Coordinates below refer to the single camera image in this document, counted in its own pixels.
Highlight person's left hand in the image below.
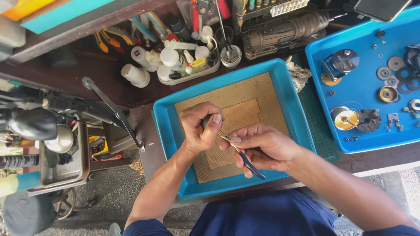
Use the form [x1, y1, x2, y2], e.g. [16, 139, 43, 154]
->
[180, 101, 226, 155]

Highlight person's right hand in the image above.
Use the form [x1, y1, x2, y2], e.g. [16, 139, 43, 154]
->
[219, 123, 301, 179]

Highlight small black knob part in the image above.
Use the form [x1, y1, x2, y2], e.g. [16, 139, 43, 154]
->
[201, 113, 224, 130]

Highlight blue handled pliers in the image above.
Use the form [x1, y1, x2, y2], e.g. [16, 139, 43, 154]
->
[218, 129, 267, 180]

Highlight blue plastic work tray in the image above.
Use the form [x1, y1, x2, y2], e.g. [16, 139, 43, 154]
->
[153, 58, 317, 199]

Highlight small brown mesh mat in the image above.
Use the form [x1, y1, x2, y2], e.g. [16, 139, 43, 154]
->
[203, 98, 262, 170]

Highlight large brown mesh mat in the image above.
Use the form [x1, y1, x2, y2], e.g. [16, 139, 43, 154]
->
[174, 72, 291, 184]

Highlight clear tray of bottles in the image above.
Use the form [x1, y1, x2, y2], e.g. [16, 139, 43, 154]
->
[157, 25, 221, 86]

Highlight person's blue trousers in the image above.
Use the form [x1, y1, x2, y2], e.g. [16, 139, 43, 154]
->
[122, 189, 420, 236]

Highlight crumpled dirty rag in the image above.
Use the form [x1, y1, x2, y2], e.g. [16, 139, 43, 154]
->
[284, 55, 312, 93]

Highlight gold reel spool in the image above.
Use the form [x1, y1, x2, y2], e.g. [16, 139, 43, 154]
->
[330, 106, 361, 131]

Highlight round tin with brush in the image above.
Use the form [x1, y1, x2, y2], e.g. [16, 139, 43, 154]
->
[220, 44, 243, 69]

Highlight wide white plastic bottle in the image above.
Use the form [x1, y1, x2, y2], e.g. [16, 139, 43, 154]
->
[120, 63, 151, 89]

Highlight tall white plastic bottle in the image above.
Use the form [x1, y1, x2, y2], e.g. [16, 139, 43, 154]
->
[131, 45, 159, 73]

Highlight clear glass cup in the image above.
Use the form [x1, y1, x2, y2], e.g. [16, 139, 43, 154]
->
[215, 26, 234, 50]

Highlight black round gear plate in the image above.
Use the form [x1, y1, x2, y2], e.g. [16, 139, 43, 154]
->
[356, 108, 382, 133]

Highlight blue plastic parts tray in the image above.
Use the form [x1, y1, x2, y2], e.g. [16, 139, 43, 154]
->
[305, 5, 420, 155]

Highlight black bottle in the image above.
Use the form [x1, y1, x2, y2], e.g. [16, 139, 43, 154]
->
[169, 14, 191, 42]

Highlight blue fishing reel body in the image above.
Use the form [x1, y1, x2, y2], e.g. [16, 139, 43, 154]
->
[320, 49, 360, 82]

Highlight rotary tool in case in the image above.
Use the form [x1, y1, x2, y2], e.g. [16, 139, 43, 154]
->
[240, 11, 348, 61]

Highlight clear box of red tools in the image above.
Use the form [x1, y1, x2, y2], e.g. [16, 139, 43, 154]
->
[177, 0, 231, 40]

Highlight yellow black tool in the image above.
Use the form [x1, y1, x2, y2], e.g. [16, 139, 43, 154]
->
[94, 27, 136, 54]

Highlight gold drive gear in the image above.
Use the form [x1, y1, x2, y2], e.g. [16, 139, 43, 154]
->
[378, 85, 400, 104]

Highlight metal bowl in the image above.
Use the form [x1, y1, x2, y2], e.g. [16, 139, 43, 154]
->
[44, 123, 75, 154]

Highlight metal cart with tools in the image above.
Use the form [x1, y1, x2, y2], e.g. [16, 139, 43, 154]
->
[26, 111, 138, 198]

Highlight screwdriver bit set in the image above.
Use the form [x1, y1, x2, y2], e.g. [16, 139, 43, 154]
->
[232, 0, 311, 19]

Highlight group of flat washers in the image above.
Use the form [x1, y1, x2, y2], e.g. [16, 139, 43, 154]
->
[376, 56, 420, 95]

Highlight black reel side part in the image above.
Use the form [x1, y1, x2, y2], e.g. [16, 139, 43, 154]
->
[403, 45, 420, 73]

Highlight teal board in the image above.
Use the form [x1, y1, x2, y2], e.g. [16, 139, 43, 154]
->
[20, 0, 117, 35]

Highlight black phone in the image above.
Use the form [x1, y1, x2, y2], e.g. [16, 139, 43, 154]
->
[353, 0, 413, 23]

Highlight black round stool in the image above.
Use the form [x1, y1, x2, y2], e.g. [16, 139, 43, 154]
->
[1, 191, 59, 236]

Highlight teal handled pliers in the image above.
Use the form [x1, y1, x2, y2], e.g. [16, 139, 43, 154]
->
[130, 11, 168, 42]

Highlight small metal bracket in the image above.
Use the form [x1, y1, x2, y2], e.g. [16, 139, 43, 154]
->
[387, 113, 404, 132]

